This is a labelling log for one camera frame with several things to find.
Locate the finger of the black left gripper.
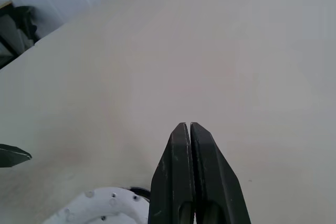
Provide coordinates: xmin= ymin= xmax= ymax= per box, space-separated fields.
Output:
xmin=0 ymin=144 xmax=33 ymax=168

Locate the round motor lid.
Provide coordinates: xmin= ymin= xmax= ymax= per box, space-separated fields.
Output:
xmin=43 ymin=186 xmax=152 ymax=224

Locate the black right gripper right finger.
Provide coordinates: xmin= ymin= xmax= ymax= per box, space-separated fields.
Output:
xmin=190 ymin=122 xmax=252 ymax=224

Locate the dark cluttered shelf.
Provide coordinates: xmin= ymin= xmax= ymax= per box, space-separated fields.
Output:
xmin=0 ymin=0 xmax=40 ymax=70

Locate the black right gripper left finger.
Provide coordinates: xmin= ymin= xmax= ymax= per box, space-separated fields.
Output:
xmin=148 ymin=122 xmax=195 ymax=224

